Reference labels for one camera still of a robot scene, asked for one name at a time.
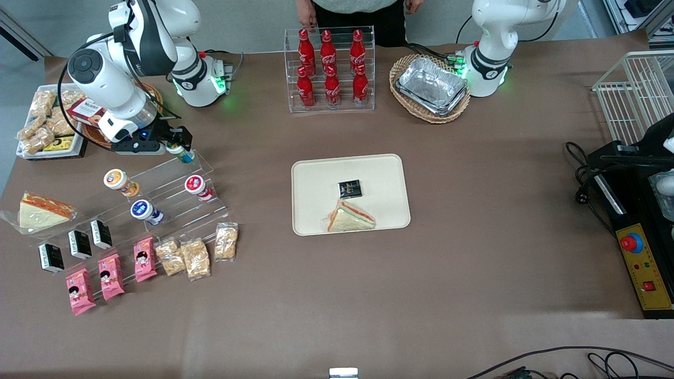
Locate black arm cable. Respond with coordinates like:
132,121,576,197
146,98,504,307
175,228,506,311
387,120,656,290
57,0,183,154

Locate brown wicker basket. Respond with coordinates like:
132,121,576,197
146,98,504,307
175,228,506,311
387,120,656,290
81,82,164,151

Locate green lid gum bottle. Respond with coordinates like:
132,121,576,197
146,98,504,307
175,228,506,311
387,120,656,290
167,142,196,164

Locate aluminium frame shelf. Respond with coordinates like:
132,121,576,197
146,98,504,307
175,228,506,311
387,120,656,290
602,0,674,38

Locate white rectangular dish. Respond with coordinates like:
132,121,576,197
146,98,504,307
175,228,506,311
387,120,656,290
15,83,96,159

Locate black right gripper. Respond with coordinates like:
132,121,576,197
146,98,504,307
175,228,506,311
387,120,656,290
112,122,193,156

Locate red lid gum bottle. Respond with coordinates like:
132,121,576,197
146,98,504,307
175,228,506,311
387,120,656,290
184,175,215,203

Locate long black floor cable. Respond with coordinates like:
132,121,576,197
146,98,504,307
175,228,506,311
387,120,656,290
465,345,674,379

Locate black yellow control box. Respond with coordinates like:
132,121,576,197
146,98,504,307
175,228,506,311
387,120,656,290
586,139,674,320

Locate red cookie box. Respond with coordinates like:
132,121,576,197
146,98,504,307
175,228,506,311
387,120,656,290
67,98,107,126

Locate person in grey sweater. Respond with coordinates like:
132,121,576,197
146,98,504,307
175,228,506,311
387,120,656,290
313,0,408,48

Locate clear acrylic stepped stand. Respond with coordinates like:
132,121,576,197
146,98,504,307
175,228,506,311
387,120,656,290
32,150,232,274

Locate light wicker basket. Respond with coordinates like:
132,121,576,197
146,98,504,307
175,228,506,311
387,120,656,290
389,53,471,125

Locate clear acrylic bottle rack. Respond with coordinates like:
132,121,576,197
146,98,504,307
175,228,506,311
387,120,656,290
284,26,376,114

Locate yellow black packet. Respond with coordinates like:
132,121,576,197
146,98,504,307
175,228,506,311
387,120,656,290
42,136,75,153

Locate orange lid gum bottle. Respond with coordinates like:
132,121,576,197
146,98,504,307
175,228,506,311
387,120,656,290
104,168,141,198

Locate aluminium foil container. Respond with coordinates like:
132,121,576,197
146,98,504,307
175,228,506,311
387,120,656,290
395,57,470,116

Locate cream plastic tray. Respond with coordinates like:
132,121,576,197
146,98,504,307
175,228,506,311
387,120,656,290
291,154,411,236

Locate black cable with plug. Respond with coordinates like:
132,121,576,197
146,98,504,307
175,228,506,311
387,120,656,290
565,141,616,236

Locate white wire basket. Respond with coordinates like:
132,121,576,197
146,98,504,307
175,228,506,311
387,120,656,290
592,50,674,146

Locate wrapped triangle sandwich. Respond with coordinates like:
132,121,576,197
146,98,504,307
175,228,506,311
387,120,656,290
0,192,78,235
321,199,377,234

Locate black diagonal bar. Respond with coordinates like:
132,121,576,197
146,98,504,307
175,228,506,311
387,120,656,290
0,7,54,62

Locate black base cable bundle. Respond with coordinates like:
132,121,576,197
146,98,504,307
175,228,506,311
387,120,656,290
407,43,460,64

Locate small black carton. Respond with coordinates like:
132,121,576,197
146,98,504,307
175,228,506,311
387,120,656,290
68,230,93,261
38,243,65,274
90,220,113,251

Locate red emergency stop button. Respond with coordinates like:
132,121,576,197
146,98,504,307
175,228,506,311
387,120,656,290
620,233,645,254

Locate red cola bottle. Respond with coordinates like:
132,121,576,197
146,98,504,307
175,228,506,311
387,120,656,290
320,29,338,75
323,65,342,108
351,64,370,106
298,28,316,77
350,29,367,74
296,66,316,109

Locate grey base cable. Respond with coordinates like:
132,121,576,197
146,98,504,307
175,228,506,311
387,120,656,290
197,48,244,81

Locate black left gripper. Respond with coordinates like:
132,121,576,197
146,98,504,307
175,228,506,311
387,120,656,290
600,113,674,170

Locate looped black floor cable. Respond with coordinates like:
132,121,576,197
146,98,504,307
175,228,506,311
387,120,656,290
587,351,640,379

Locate pink snack packet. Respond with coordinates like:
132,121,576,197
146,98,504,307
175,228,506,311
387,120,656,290
65,268,97,316
97,254,126,302
133,237,158,283

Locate blue lid gum bottle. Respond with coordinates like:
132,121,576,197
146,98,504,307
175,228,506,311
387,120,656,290
131,200,164,226

